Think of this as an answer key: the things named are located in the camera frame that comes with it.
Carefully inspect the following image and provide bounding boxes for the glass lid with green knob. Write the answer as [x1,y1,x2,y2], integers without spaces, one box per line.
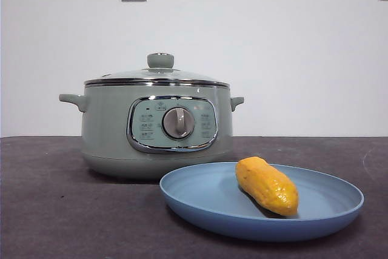
[84,52,229,87]

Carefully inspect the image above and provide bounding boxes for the yellow corn cob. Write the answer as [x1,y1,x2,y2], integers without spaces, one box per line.
[235,156,300,218]

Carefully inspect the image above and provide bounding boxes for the blue round plate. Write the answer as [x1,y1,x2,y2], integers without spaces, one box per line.
[159,161,365,243]

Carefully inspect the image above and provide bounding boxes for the sage green electric steamer pot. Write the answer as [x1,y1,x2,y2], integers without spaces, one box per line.
[58,81,245,180]

